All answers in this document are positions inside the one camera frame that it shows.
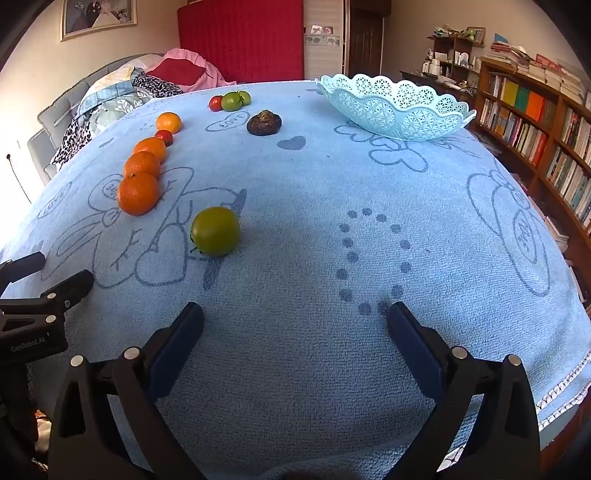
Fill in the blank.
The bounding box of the dark brown round fruit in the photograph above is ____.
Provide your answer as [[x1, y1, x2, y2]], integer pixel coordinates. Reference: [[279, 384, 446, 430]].
[[246, 110, 283, 136]]

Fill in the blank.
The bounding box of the blue denim cloth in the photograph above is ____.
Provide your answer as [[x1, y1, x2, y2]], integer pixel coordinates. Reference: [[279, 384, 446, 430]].
[[76, 69, 148, 121]]

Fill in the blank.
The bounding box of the leopard print cloth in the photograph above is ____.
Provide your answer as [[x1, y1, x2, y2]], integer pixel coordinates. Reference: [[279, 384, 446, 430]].
[[130, 73, 184, 99], [50, 113, 95, 168]]

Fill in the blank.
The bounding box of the dark wooden door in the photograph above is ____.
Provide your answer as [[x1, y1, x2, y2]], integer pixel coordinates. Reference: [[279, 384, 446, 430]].
[[348, 7, 385, 80]]

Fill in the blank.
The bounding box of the floral grey quilt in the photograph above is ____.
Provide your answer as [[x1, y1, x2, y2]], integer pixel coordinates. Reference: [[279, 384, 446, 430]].
[[88, 95, 153, 134]]

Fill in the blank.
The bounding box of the orange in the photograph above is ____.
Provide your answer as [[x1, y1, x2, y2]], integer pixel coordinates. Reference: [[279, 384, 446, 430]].
[[123, 151, 161, 180], [156, 112, 182, 135], [133, 137, 167, 162], [117, 172, 160, 217]]

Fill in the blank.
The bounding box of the pile of clothes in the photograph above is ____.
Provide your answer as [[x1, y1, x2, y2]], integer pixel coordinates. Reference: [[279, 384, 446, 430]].
[[28, 54, 160, 186]]

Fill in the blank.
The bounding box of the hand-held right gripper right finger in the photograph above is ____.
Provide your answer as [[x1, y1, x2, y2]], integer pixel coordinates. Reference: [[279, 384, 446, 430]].
[[388, 302, 541, 480]]

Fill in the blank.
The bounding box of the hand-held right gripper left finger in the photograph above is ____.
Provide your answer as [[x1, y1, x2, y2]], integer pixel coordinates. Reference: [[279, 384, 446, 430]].
[[48, 302, 206, 480]]

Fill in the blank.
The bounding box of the dark wooden desk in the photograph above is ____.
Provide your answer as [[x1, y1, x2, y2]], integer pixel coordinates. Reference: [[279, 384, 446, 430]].
[[400, 69, 477, 99]]

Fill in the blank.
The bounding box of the white wardrobe door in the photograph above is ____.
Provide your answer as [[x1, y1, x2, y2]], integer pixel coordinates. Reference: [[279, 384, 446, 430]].
[[304, 0, 345, 82]]

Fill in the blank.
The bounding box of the red padded wall panel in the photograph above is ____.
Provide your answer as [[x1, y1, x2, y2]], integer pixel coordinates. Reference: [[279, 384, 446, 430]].
[[178, 0, 305, 85]]

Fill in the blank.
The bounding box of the large green tomato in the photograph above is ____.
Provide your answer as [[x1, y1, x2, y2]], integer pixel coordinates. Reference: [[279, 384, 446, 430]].
[[190, 206, 241, 257]]

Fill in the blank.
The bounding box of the pink cloth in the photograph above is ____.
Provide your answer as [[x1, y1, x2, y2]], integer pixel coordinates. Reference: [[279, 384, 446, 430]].
[[147, 48, 237, 89]]

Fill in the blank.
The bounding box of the red pillow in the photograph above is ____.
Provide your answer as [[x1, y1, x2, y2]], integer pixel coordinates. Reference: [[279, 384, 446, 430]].
[[147, 58, 207, 86]]

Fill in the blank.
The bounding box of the framed wall photo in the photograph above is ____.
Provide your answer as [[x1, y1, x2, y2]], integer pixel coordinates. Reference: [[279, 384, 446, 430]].
[[60, 0, 138, 42]]

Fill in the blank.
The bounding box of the wooden desk hutch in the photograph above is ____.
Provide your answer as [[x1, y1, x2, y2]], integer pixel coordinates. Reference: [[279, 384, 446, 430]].
[[427, 34, 486, 78]]

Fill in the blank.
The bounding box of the wooden bookshelf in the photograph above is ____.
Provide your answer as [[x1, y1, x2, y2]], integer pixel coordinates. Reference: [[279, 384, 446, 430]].
[[475, 58, 591, 282]]

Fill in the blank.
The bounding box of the blue printed blanket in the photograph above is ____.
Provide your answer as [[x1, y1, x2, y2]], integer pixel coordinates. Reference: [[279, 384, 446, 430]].
[[0, 80, 591, 480]]

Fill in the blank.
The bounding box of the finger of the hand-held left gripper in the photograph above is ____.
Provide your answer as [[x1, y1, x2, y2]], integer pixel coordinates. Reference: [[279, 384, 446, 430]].
[[0, 252, 47, 296], [0, 270, 94, 324]]

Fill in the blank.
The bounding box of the stack of books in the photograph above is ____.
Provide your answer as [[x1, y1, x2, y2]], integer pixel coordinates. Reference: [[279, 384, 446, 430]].
[[484, 41, 591, 104]]

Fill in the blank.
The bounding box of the light blue plastic basket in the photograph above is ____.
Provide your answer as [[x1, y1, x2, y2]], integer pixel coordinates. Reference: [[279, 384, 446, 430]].
[[315, 73, 477, 140]]

